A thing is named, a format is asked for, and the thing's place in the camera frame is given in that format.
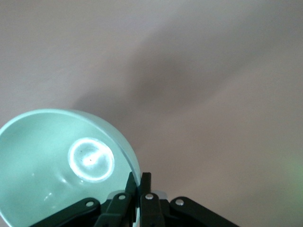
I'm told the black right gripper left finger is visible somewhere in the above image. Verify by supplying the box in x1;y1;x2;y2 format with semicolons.
30;172;139;227

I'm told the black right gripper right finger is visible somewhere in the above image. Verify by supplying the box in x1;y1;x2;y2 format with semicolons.
139;172;240;227

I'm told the light green bowl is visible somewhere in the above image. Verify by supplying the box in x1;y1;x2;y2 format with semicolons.
0;108;140;227

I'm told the brown table cloth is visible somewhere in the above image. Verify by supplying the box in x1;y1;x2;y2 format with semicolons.
0;0;303;227

